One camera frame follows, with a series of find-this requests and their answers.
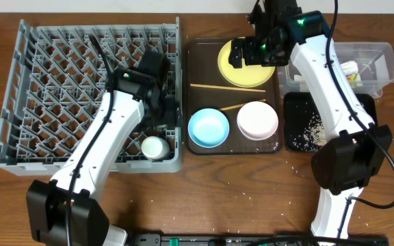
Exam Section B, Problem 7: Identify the yellow plate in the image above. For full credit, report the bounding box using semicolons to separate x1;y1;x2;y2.
218;40;276;88

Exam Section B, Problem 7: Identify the white paper cup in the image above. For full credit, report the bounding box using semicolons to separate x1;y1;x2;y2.
141;136;170;161

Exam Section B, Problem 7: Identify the light blue bowl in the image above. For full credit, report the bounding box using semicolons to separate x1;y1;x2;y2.
187;108;230;148

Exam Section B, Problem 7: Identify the pink bowl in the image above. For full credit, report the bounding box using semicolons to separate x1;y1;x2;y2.
237;101;278;141

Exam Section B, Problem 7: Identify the green orange snack wrapper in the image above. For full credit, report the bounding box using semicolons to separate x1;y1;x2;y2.
341;61;363;88

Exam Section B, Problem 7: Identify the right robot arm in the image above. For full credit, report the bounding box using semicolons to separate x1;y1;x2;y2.
228;1;392;245

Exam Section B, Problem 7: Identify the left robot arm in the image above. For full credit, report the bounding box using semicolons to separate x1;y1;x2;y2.
26;51;170;245

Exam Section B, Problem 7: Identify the upper wooden chopstick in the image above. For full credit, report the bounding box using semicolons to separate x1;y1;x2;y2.
189;83;266;93

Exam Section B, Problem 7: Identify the wooden chopstick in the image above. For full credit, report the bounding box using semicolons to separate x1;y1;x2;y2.
189;83;266;93
218;99;266;111

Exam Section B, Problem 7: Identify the lower wooden chopstick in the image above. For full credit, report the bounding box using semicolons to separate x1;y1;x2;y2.
218;99;266;111

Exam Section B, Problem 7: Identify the dark brown serving tray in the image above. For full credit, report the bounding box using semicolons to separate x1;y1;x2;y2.
183;38;283;156

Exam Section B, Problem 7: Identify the black rectangular tray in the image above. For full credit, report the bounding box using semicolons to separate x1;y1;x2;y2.
283;92;376;156

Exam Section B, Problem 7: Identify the clear plastic bin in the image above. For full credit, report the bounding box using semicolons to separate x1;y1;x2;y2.
278;42;394;98

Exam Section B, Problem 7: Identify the spilled rice pile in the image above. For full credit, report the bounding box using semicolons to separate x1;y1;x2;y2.
292;115;326;152

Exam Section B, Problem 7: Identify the grey dish rack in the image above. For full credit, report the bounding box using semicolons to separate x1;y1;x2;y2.
0;20;183;176

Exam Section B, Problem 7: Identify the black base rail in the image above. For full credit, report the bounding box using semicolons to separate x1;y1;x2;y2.
125;233;390;246

